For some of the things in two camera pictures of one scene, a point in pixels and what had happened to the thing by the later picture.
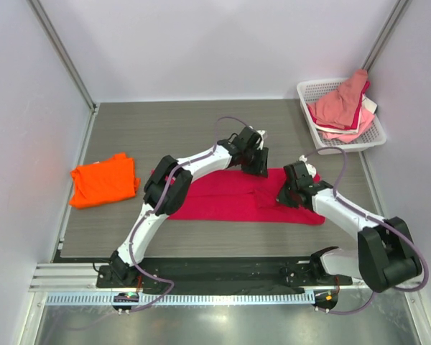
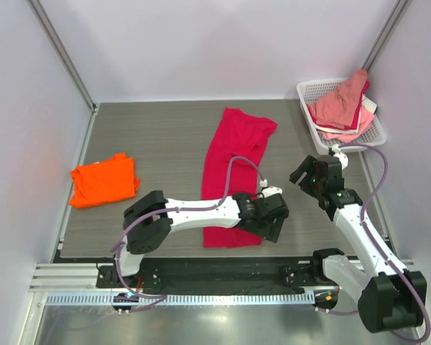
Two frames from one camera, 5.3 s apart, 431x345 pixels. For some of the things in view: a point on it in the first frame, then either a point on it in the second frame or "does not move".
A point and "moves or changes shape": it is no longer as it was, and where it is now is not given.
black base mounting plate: (225, 272) does not move
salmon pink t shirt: (340, 108) does not move
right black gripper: (281, 198) -> (309, 162)
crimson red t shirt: (234, 195) moves or changes shape
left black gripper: (261, 168) -> (271, 228)
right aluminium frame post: (383, 34) does not move
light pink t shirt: (365, 118) does not move
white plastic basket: (309, 90) does not move
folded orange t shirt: (103, 181) does not move
